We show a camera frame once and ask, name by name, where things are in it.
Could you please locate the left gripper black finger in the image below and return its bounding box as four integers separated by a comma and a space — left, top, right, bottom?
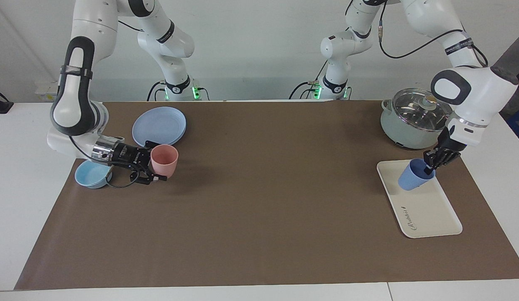
437, 152, 461, 168
424, 149, 439, 174

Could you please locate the pink plastic cup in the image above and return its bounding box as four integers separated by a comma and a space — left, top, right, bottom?
151, 144, 179, 179

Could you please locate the blue ribbed plastic cup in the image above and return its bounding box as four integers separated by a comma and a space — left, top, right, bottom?
398, 158, 436, 192

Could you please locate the cream rabbit print tray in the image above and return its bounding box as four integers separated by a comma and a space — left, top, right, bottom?
376, 159, 463, 239

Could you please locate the pale blue round plate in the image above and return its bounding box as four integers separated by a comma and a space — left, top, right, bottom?
132, 107, 187, 150

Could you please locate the pale green cooking pot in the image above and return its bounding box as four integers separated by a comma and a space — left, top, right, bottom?
381, 98, 454, 150

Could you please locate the light blue plastic bowl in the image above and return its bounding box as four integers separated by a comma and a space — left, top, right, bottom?
74, 160, 113, 189

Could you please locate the glass pot lid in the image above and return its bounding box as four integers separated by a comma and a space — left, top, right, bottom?
392, 88, 454, 132

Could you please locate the brown table mat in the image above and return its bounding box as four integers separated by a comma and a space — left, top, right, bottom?
14, 100, 519, 291

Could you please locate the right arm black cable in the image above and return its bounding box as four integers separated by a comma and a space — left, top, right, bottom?
69, 134, 145, 189

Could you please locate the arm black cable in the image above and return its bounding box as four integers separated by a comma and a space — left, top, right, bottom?
378, 17, 490, 67
69, 134, 145, 189

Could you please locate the black base cable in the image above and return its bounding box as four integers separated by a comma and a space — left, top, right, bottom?
146, 81, 166, 102
288, 63, 329, 100

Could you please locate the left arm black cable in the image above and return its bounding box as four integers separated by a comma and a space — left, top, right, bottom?
378, 17, 490, 67

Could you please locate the white wall socket box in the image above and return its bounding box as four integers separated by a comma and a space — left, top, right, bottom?
35, 81, 63, 102

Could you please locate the black clamp mount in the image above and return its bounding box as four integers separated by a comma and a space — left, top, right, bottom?
0, 88, 14, 114

